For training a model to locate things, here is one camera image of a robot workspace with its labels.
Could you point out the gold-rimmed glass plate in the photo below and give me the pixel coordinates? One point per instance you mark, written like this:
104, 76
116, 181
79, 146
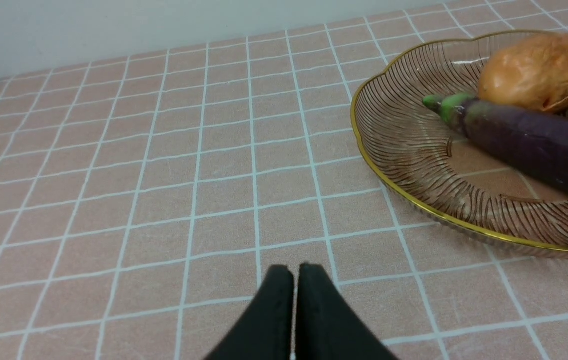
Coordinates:
418, 158

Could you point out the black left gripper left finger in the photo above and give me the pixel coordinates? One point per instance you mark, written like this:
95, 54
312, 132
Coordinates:
263, 331

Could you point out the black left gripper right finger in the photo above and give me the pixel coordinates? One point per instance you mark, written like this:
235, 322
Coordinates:
326, 327

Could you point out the brown potato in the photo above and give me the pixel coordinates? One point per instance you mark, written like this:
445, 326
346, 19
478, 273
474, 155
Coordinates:
531, 74

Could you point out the purple eggplant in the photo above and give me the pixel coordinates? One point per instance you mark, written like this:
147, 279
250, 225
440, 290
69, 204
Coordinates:
535, 143

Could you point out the pink grid tablecloth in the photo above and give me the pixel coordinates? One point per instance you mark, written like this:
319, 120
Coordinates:
143, 198

